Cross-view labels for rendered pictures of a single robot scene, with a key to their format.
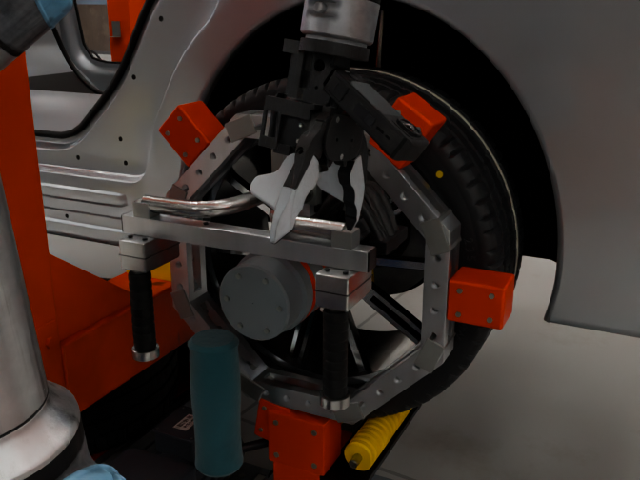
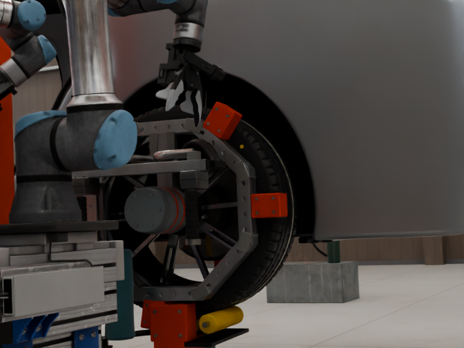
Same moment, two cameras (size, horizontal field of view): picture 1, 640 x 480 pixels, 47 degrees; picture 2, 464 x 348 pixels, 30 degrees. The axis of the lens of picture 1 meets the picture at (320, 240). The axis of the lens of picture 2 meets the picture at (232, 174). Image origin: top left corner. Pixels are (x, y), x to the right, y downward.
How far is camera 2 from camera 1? 1.49 m
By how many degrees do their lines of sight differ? 22
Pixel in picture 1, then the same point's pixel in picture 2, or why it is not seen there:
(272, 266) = (154, 189)
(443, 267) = (246, 187)
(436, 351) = (247, 237)
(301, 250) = (171, 166)
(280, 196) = (168, 93)
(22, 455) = (113, 98)
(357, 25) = (195, 33)
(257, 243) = (148, 167)
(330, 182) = (186, 105)
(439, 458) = not seen: outside the picture
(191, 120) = not seen: hidden behind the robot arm
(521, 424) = not seen: outside the picture
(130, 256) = (76, 186)
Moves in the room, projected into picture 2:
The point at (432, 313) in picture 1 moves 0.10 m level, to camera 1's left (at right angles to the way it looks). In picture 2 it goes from (244, 216) to (209, 217)
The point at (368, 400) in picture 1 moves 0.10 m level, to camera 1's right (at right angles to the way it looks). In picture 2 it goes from (211, 280) to (245, 279)
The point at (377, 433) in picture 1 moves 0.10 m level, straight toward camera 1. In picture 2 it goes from (219, 313) to (219, 317)
